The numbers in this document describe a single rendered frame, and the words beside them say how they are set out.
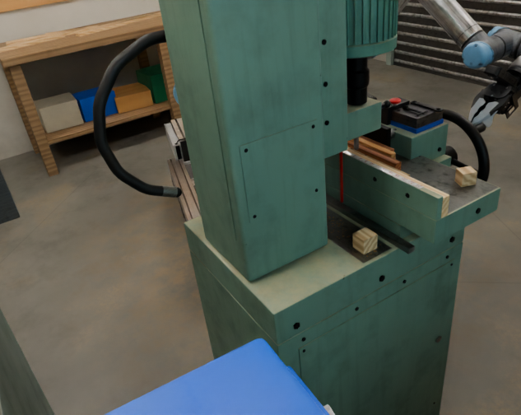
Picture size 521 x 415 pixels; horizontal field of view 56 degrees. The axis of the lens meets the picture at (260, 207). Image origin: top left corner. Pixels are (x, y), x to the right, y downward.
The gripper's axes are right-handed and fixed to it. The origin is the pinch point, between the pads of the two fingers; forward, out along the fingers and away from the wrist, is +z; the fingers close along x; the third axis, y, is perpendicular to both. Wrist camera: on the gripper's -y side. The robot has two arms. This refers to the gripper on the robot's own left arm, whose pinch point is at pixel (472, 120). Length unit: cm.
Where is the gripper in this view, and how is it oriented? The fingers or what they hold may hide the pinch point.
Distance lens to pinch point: 152.3
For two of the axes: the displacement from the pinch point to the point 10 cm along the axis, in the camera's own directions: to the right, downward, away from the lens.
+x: -5.3, -4.0, 7.5
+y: 5.1, 5.6, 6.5
